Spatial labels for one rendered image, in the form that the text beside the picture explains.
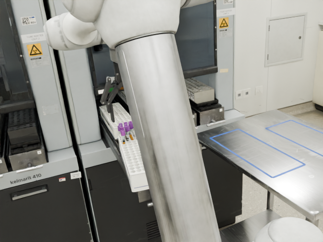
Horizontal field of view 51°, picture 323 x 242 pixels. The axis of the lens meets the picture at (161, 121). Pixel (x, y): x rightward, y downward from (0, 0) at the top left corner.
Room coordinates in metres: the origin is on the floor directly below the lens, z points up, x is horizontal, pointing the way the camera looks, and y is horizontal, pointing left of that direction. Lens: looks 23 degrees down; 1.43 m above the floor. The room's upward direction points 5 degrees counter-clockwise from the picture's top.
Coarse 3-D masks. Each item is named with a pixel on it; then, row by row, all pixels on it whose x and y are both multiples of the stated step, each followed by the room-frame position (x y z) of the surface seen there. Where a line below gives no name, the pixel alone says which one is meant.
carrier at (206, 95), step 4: (212, 88) 1.62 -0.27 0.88; (192, 92) 1.59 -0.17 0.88; (196, 92) 1.58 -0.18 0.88; (200, 92) 1.59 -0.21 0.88; (204, 92) 1.59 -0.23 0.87; (208, 92) 1.60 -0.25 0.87; (212, 92) 1.61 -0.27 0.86; (196, 96) 1.58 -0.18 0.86; (200, 96) 1.59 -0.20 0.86; (204, 96) 1.59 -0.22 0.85; (208, 96) 1.60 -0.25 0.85; (212, 96) 1.61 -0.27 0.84; (196, 100) 1.58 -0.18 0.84; (200, 100) 1.59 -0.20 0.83; (204, 100) 1.59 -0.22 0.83; (208, 100) 1.60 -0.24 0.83
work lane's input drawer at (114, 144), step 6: (102, 120) 1.48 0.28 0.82; (102, 126) 1.43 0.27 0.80; (102, 132) 1.44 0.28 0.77; (108, 132) 1.36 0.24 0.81; (108, 138) 1.32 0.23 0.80; (108, 144) 1.34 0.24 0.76; (114, 144) 1.24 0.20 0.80; (114, 150) 1.22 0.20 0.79; (120, 156) 1.14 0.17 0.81; (120, 162) 1.14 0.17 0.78; (126, 174) 1.06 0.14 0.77; (138, 192) 0.93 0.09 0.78; (144, 192) 0.94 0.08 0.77; (138, 198) 0.93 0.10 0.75; (144, 198) 0.93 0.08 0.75; (150, 198) 0.94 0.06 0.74; (150, 204) 0.90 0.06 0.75
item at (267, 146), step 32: (224, 128) 1.27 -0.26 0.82; (256, 128) 1.24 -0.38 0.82; (288, 128) 1.22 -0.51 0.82; (320, 128) 1.19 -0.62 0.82; (224, 160) 1.04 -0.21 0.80; (256, 160) 0.99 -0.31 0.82; (288, 160) 0.98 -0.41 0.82; (320, 160) 0.96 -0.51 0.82; (288, 192) 0.81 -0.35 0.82; (320, 192) 0.79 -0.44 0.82; (256, 224) 1.29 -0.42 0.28
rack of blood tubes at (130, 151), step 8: (120, 144) 1.09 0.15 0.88; (128, 144) 1.09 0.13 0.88; (136, 144) 1.08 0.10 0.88; (128, 152) 1.03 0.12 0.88; (136, 152) 1.02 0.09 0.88; (128, 160) 0.98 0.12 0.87; (136, 160) 0.96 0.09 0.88; (128, 168) 0.92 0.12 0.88; (136, 168) 0.92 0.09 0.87; (128, 176) 0.93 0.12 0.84; (136, 176) 0.88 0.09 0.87; (144, 176) 0.88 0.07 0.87; (136, 184) 0.88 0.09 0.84; (144, 184) 0.88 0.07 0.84
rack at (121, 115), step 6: (102, 108) 1.52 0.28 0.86; (114, 108) 1.50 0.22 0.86; (120, 108) 1.49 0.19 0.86; (102, 114) 1.53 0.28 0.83; (108, 114) 1.43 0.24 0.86; (114, 114) 1.42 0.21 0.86; (120, 114) 1.42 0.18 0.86; (126, 114) 1.41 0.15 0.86; (108, 120) 1.36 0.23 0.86; (120, 120) 1.36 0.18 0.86; (126, 120) 1.35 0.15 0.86; (108, 126) 1.38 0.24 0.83; (114, 126) 1.29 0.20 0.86; (114, 132) 1.27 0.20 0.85; (114, 138) 1.28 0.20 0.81
